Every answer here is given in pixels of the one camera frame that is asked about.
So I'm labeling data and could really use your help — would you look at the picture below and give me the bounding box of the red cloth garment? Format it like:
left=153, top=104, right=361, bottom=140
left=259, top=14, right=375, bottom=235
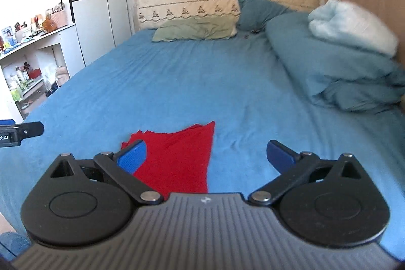
left=117, top=121, right=215, bottom=199

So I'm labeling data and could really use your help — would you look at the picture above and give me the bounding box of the white shelf desk unit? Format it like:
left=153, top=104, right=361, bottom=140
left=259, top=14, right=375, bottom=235
left=1, top=24, right=85, bottom=123

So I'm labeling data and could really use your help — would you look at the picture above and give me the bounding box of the red box on shelf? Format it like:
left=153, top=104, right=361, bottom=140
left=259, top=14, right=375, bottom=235
left=28, top=68, right=41, bottom=79

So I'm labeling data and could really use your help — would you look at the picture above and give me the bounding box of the orange plush on desk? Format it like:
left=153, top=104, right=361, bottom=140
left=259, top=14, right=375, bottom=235
left=42, top=14, right=58, bottom=33

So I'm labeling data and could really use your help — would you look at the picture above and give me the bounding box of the teal folded duvet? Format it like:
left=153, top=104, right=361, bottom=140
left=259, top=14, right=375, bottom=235
left=265, top=12, right=404, bottom=112

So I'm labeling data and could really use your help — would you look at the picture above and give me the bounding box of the pink basket on desk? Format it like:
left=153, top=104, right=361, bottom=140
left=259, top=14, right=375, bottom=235
left=51, top=10, right=69, bottom=29

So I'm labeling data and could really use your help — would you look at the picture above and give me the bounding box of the blue bed sheet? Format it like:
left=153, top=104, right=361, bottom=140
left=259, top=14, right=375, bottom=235
left=1, top=30, right=404, bottom=259

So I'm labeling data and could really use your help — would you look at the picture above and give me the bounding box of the light blue fluffy blanket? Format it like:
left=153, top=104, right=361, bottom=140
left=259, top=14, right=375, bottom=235
left=308, top=0, right=399, bottom=58

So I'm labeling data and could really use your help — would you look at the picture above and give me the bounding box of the teal pillow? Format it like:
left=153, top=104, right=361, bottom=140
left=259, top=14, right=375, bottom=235
left=237, top=0, right=292, bottom=31

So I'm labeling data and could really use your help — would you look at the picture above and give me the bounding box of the green pillow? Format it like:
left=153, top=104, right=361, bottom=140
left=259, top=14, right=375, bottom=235
left=152, top=16, right=237, bottom=43

